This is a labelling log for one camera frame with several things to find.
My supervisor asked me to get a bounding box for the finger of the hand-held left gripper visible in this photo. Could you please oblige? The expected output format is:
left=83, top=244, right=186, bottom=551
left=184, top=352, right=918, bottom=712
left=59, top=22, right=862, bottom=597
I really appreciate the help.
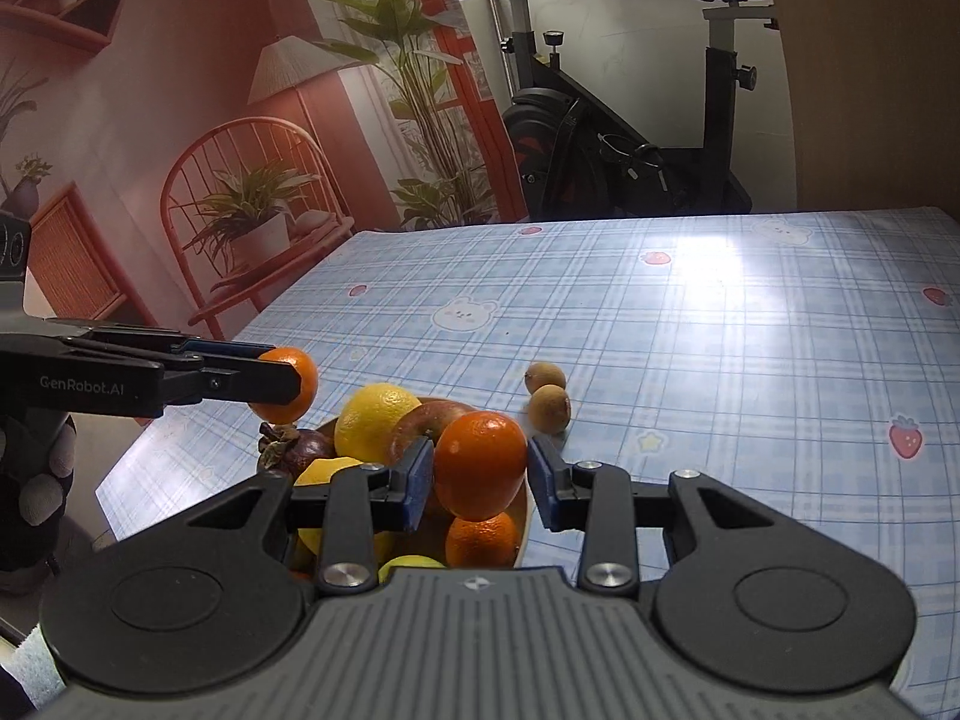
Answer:
left=161, top=360, right=301, bottom=407
left=67, top=326, right=275, bottom=370

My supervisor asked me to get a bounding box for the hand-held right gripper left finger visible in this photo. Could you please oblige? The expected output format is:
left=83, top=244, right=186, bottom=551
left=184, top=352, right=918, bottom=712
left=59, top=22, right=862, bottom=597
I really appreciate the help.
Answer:
left=187, top=436, right=437, bottom=592

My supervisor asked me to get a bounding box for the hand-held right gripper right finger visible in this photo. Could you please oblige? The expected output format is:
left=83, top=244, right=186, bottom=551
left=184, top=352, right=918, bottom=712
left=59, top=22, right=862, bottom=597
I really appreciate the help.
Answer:
left=527, top=435, right=781, bottom=592

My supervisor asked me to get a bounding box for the small tangerine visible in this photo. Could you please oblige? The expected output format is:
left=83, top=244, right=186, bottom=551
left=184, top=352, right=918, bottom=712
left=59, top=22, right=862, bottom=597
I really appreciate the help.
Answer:
left=445, top=512, right=521, bottom=569
left=433, top=411, right=529, bottom=521
left=247, top=347, right=319, bottom=425

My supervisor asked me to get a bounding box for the beige bowl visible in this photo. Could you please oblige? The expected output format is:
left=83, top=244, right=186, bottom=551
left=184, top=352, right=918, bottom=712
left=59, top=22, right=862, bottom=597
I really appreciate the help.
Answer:
left=281, top=395, right=532, bottom=578

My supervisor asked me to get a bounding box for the red apple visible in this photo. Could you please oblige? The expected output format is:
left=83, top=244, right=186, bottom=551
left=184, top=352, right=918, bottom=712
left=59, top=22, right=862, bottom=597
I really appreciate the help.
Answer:
left=388, top=401, right=481, bottom=470

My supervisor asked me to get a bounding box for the yellow orange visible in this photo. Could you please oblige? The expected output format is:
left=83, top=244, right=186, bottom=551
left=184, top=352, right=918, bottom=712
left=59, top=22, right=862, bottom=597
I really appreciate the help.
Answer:
left=289, top=456, right=398, bottom=571
left=334, top=383, right=422, bottom=466

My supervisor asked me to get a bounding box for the purple mangosteen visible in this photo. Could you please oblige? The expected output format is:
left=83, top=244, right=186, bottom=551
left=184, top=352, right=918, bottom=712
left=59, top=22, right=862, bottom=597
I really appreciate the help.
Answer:
left=256, top=422, right=335, bottom=477

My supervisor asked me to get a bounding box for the brown longan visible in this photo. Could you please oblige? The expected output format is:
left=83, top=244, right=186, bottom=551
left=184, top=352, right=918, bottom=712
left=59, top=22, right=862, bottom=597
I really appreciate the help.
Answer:
left=523, top=362, right=567, bottom=396
left=529, top=384, right=572, bottom=434

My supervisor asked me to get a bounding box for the blue plaid tablecloth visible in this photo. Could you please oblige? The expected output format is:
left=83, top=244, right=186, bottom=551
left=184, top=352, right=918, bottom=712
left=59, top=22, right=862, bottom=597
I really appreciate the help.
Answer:
left=94, top=206, right=960, bottom=720

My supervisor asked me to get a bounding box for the light fluffy cloth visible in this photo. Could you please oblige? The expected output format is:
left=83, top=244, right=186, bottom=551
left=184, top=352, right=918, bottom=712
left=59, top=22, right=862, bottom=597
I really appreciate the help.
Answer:
left=0, top=626, right=65, bottom=720

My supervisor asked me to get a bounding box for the black exercise bike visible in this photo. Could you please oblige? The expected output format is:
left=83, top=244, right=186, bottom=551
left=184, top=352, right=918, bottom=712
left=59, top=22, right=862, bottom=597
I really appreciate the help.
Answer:
left=446, top=0, right=777, bottom=224

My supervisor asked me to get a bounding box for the wooden door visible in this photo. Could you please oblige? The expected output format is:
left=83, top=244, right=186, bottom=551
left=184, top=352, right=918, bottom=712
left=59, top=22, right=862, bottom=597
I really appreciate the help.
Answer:
left=757, top=0, right=960, bottom=212

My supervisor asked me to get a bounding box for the wall poster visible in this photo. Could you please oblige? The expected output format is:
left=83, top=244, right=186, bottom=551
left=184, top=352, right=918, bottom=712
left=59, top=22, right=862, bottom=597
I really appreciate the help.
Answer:
left=0, top=0, right=530, bottom=342

